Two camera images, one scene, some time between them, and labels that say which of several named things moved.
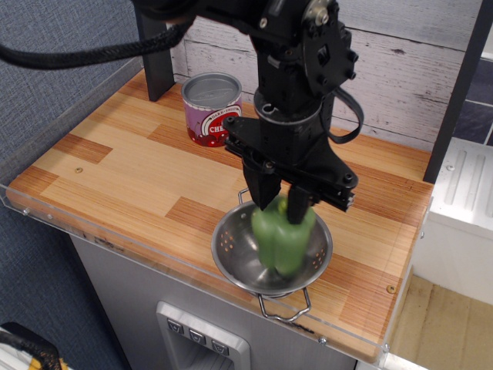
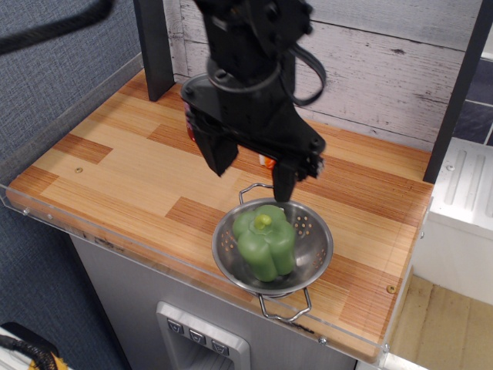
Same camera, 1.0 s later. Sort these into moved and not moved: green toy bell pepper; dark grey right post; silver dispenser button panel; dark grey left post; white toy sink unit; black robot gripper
Moved: black robot gripper; green toy bell pepper
Not moved: dark grey left post; silver dispenser button panel; white toy sink unit; dark grey right post
